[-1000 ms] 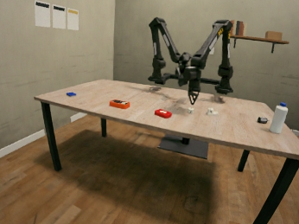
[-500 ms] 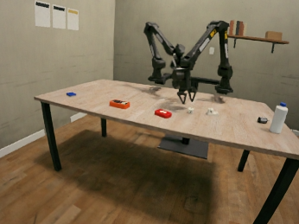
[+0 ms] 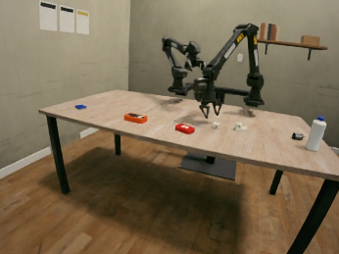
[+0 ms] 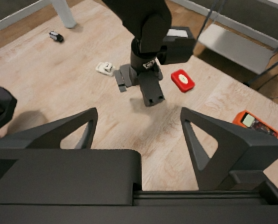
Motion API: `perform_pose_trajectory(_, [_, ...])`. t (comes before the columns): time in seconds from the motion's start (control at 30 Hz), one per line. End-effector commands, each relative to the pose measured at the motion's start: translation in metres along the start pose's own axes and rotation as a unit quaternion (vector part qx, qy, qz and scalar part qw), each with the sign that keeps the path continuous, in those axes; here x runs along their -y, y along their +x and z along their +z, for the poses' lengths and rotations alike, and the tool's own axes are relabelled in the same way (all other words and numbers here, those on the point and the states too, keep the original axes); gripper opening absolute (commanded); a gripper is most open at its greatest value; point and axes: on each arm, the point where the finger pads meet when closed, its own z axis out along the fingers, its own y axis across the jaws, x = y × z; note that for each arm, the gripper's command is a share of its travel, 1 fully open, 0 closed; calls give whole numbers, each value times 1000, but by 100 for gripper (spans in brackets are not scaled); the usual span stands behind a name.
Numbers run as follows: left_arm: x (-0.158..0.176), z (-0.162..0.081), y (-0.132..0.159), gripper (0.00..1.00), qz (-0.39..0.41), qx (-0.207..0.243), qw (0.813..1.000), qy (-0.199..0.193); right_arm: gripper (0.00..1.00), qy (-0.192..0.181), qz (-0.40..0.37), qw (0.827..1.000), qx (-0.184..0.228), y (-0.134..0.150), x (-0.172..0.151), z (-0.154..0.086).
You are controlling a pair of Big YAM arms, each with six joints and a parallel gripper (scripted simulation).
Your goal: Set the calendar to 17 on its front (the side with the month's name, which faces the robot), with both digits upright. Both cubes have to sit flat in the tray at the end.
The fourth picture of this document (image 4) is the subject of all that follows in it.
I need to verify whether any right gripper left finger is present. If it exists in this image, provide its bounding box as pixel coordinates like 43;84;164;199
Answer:
0;107;98;149

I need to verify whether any white bottle with blue cap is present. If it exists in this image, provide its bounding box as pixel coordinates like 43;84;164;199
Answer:
51;0;76;28

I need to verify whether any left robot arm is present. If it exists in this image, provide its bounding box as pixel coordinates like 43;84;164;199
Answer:
101;0;195;107

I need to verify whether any orange pocket multimeter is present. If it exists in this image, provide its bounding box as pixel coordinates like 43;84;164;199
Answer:
232;110;278;138

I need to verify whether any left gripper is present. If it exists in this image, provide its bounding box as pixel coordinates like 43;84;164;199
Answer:
114;62;164;92

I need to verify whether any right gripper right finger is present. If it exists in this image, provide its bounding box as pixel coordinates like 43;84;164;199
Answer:
180;107;278;190

